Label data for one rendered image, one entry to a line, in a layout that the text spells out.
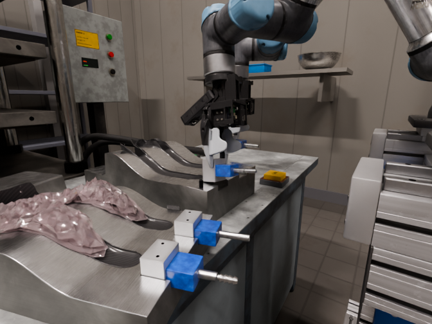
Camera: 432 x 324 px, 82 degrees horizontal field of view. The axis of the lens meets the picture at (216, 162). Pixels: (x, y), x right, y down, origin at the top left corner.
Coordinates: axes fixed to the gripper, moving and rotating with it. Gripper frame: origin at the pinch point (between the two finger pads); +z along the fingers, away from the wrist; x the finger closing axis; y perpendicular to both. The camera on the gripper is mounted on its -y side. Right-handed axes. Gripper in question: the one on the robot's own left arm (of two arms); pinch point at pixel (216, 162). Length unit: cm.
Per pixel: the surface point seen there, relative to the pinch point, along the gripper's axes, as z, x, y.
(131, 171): 2.2, -6.8, -23.7
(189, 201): 9.0, -6.1, -4.1
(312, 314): 85, 78, 4
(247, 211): 13.7, 7.1, 4.5
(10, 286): 13.9, -39.6, -7.7
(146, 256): 10.9, -29.0, 7.1
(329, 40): -102, 216, -6
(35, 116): -19, -8, -77
